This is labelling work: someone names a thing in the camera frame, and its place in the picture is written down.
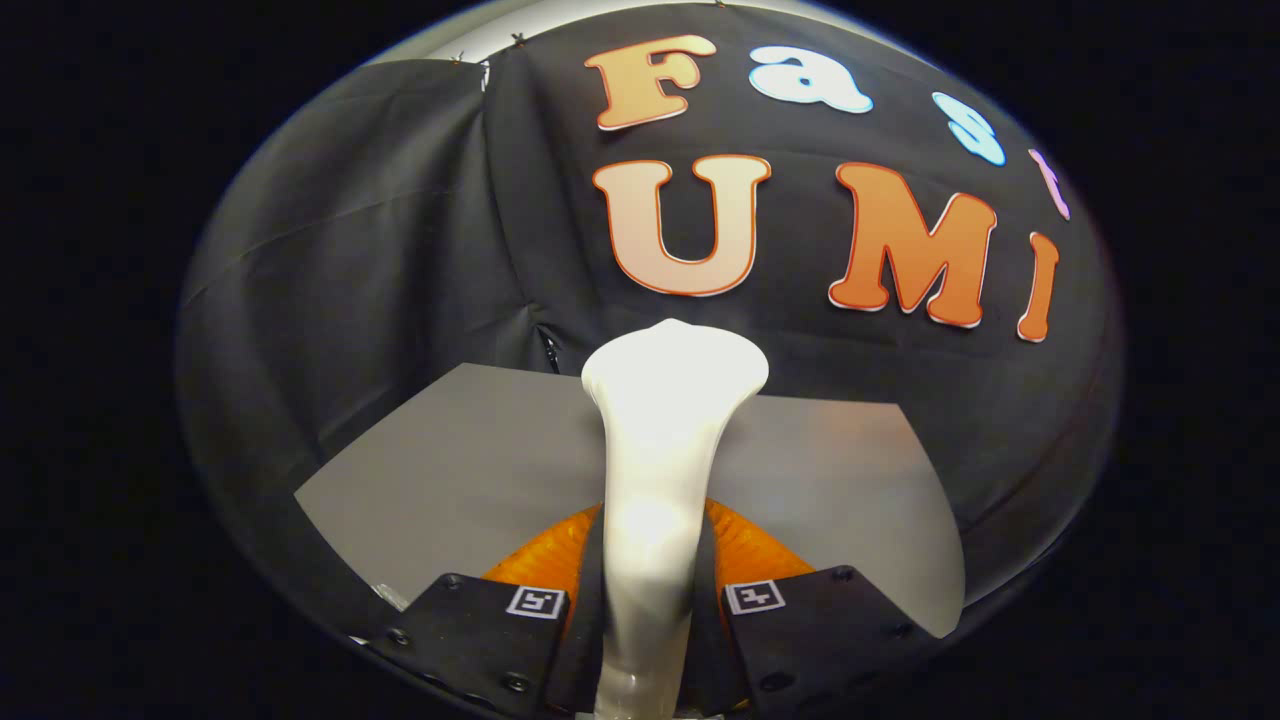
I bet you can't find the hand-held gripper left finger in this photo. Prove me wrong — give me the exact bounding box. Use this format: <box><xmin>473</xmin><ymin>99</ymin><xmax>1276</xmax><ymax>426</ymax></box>
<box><xmin>365</xmin><ymin>503</ymin><xmax>609</xmax><ymax>720</ymax></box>

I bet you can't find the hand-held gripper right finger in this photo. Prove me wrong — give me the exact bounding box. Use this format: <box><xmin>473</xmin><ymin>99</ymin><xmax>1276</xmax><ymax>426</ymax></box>
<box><xmin>690</xmin><ymin>498</ymin><xmax>941</xmax><ymax>717</ymax></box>

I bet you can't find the white garment steamer head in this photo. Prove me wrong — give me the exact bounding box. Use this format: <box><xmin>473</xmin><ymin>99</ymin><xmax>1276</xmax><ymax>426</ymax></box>
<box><xmin>580</xmin><ymin>320</ymin><xmax>771</xmax><ymax>720</ymax></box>

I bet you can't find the grey-topped drawer cabinet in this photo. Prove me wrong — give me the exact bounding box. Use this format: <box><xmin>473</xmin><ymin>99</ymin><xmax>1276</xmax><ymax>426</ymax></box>
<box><xmin>295</xmin><ymin>363</ymin><xmax>966</xmax><ymax>639</ymax></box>

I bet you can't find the row of black cloth clips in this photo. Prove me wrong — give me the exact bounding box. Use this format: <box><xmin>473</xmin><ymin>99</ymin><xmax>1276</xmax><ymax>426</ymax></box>
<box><xmin>450</xmin><ymin>0</ymin><xmax>726</xmax><ymax>66</ymax></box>

